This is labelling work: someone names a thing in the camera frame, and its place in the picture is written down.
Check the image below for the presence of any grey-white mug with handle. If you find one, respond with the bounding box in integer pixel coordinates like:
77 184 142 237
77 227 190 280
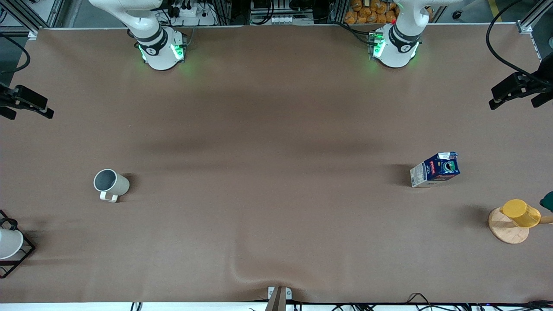
93 168 130 203

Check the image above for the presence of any wooden mug stand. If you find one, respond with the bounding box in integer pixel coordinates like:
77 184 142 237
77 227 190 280
488 207 553 244

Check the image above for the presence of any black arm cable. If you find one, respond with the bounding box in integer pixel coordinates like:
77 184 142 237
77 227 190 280
486 0 541 79
0 34 31 74

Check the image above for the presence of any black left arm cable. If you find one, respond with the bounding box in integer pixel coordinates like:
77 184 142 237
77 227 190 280
486 0 541 79

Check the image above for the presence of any white power strip with plugs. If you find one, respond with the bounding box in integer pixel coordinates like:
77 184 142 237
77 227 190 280
166 0 217 26

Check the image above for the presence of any black wire rack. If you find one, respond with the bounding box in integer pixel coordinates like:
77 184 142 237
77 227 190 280
0 209 36 279

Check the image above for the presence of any blue milk carton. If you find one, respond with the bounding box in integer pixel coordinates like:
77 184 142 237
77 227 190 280
410 152 461 188

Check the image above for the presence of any yellow plastic cup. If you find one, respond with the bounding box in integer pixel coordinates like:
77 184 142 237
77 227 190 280
500 199 541 228

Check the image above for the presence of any orange snack bag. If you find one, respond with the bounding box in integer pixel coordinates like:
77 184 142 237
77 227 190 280
344 0 434 25

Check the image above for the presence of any aluminium frame post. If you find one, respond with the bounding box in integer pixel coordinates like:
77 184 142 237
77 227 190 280
0 0 40 40
516 0 553 35

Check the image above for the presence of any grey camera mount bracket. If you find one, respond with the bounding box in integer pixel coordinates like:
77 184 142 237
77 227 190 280
265 286 292 311

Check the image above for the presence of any white cup in rack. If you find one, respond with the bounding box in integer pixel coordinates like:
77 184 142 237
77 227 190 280
0 228 24 260

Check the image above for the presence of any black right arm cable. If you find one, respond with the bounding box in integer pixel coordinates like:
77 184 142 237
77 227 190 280
0 34 31 74

